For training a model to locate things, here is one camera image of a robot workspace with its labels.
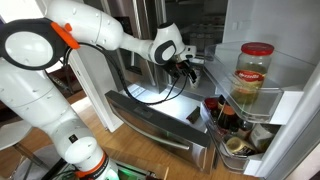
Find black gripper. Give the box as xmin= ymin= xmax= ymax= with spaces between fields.
xmin=163 ymin=61 xmax=197 ymax=83

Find patterned paper cup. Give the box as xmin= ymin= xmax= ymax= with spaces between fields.
xmin=190 ymin=68 xmax=202 ymax=89

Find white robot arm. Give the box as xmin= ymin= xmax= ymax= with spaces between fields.
xmin=0 ymin=0 xmax=196 ymax=180

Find stainless steel refrigerator drawer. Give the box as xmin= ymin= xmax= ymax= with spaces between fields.
xmin=105 ymin=90 xmax=214 ymax=173

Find white refrigerator right door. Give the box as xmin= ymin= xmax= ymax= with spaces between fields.
xmin=201 ymin=0 xmax=320 ymax=180

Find clear water bottles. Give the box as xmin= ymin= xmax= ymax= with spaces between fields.
xmin=190 ymin=32 xmax=214 ymax=52

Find red cap bottle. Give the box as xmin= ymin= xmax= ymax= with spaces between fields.
xmin=204 ymin=98 xmax=218 ymax=117

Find small dark box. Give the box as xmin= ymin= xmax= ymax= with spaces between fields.
xmin=187 ymin=107 xmax=200 ymax=124

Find dark sauce bottle orange cap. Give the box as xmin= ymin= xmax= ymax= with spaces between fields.
xmin=218 ymin=104 xmax=237 ymax=129

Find red lid glass jar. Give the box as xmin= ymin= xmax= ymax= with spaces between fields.
xmin=231 ymin=42 xmax=274 ymax=105

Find yellow lid jar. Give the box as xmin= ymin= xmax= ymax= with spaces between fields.
xmin=226 ymin=137 xmax=256 ymax=156

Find white carton in door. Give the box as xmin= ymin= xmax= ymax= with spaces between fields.
xmin=249 ymin=124 xmax=280 ymax=152

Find white round stool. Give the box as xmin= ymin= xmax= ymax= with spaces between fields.
xmin=0 ymin=119 xmax=51 ymax=171

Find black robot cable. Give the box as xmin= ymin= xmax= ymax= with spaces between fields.
xmin=63 ymin=42 xmax=190 ymax=106

